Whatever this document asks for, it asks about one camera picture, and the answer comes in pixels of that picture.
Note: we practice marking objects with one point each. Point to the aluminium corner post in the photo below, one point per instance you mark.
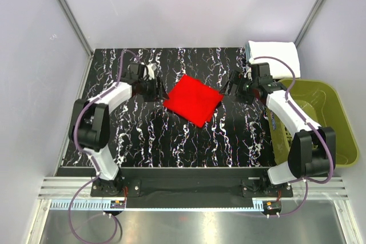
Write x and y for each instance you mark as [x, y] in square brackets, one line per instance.
[315, 9]
[75, 26]

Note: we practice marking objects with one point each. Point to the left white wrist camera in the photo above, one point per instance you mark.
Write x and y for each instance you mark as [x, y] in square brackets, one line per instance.
[141, 72]

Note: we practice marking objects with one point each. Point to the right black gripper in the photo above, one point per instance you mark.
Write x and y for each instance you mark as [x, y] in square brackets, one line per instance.
[237, 78]

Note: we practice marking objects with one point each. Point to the white folded t-shirt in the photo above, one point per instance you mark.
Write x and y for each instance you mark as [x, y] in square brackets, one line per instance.
[284, 51]

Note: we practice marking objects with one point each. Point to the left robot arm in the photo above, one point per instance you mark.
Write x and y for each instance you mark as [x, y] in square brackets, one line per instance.
[90, 126]

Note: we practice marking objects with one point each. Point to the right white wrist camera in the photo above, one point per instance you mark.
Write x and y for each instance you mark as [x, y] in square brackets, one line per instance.
[260, 72]

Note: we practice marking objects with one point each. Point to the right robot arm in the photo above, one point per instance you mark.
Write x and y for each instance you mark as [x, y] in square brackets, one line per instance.
[312, 152]

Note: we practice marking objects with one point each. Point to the white slotted cable duct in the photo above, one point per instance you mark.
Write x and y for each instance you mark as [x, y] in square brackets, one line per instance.
[139, 205]

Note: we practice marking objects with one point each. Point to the right aluminium corner post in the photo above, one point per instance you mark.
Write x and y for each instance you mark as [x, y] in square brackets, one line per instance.
[315, 9]

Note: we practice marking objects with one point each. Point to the red t-shirt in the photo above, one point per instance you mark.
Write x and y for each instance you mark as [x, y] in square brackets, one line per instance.
[193, 100]

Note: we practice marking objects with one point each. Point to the left aluminium corner post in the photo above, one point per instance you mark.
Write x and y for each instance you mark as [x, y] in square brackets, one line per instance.
[75, 26]

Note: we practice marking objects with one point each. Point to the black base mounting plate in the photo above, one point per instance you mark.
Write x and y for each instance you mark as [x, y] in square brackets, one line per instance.
[248, 182]

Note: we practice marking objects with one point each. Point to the olive green plastic basket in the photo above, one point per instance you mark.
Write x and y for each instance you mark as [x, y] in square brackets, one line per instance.
[321, 102]

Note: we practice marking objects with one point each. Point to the aluminium frame rail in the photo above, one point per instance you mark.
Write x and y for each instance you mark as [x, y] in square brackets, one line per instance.
[65, 187]

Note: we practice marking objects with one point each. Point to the light blue folded t-shirt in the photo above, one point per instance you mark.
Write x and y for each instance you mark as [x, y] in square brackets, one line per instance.
[248, 54]

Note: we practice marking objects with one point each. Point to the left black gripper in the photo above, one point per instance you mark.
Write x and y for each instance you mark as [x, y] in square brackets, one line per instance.
[160, 91]

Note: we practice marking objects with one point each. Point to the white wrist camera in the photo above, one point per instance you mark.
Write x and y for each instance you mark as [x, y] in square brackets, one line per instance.
[141, 72]
[260, 72]

